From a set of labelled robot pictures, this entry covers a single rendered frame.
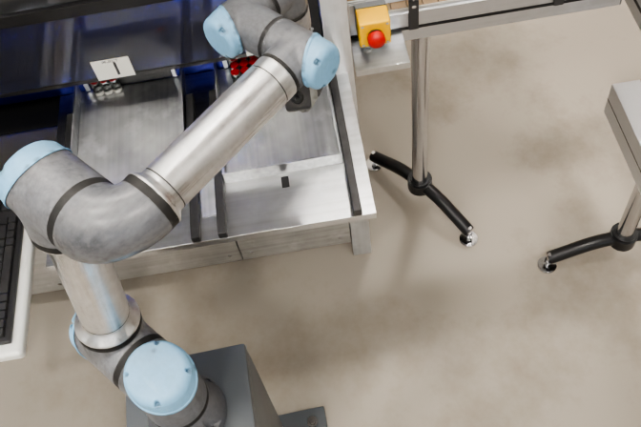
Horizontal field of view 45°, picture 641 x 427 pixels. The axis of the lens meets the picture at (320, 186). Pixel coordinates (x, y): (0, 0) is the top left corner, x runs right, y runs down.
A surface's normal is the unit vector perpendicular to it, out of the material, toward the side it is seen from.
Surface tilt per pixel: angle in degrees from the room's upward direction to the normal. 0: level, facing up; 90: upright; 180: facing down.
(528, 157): 0
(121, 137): 0
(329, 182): 0
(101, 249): 72
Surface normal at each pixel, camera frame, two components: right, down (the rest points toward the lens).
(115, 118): -0.11, -0.56
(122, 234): 0.29, 0.38
